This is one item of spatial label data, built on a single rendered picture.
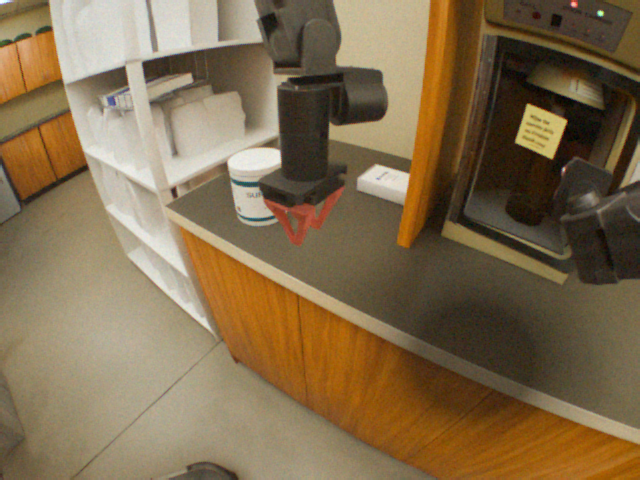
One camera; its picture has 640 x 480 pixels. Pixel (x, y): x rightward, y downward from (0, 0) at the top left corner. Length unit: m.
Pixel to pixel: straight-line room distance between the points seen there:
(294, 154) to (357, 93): 0.10
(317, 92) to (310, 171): 0.09
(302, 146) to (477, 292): 0.44
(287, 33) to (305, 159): 0.13
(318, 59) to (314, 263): 0.41
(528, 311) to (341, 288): 0.38
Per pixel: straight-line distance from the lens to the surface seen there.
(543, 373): 0.57
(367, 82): 0.36
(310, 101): 0.31
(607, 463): 0.90
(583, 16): 0.54
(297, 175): 0.33
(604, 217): 0.29
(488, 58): 0.58
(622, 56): 0.59
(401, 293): 0.55
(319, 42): 0.30
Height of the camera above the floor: 1.34
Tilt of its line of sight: 39 degrees down
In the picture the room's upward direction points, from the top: straight up
